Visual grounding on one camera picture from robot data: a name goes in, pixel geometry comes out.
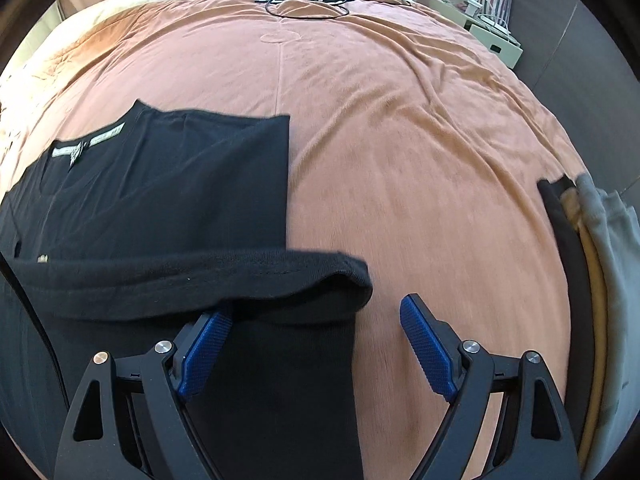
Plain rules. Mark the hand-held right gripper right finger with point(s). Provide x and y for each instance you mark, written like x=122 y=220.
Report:
x=425 y=345

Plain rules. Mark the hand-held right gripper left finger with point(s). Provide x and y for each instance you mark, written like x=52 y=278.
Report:
x=205 y=355

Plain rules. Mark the black bear print t-shirt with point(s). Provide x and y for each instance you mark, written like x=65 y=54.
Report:
x=150 y=185

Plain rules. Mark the black folded garment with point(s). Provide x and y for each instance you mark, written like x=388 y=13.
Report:
x=570 y=270

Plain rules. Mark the orange bed sheet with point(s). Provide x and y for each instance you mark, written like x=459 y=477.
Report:
x=400 y=160

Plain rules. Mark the grey folded garment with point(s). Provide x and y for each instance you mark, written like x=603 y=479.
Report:
x=622 y=285

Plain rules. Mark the cream nightstand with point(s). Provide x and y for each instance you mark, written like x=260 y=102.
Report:
x=492 y=40

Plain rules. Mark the small white pink tub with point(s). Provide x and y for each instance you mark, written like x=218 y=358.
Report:
x=464 y=0

